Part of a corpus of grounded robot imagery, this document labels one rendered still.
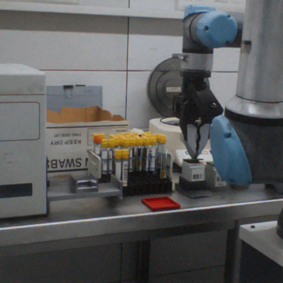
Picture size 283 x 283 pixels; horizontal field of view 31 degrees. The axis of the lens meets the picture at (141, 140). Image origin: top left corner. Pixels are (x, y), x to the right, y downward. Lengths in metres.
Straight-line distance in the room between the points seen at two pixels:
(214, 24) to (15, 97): 0.43
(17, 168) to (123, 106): 0.79
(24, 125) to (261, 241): 0.50
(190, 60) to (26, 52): 0.64
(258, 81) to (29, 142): 0.47
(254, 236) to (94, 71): 0.94
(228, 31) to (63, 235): 0.54
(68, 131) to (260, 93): 0.66
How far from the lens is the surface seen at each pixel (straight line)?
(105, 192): 1.11
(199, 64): 1.19
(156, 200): 1.19
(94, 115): 1.65
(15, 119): 1.02
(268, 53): 0.81
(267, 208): 1.26
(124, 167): 1.19
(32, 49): 1.66
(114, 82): 1.73
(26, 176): 1.04
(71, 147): 1.36
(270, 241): 0.94
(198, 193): 1.23
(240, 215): 1.22
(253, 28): 0.82
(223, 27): 1.08
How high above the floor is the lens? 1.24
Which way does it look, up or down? 11 degrees down
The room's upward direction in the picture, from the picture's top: 2 degrees clockwise
